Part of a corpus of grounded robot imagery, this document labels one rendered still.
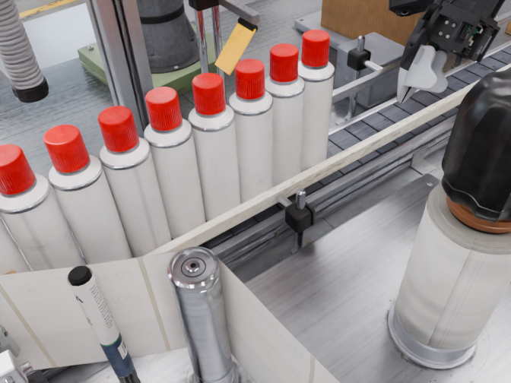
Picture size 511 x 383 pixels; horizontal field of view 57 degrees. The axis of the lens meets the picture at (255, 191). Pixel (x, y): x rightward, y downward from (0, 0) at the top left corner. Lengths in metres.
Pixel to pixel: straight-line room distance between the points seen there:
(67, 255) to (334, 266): 0.30
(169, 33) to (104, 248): 0.55
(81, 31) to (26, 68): 0.78
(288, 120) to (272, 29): 0.65
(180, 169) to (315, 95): 0.20
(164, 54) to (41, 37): 0.42
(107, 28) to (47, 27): 0.78
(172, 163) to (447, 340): 0.32
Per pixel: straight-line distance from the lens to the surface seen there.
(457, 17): 0.73
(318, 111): 0.62
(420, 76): 0.75
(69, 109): 1.00
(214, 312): 0.37
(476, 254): 0.40
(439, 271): 0.42
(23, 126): 0.99
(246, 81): 0.52
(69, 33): 1.31
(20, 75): 0.53
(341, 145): 0.75
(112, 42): 0.59
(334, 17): 1.14
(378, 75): 0.77
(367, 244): 0.61
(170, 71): 0.98
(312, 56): 0.59
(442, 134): 0.85
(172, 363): 0.53
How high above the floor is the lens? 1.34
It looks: 44 degrees down
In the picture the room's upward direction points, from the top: 2 degrees counter-clockwise
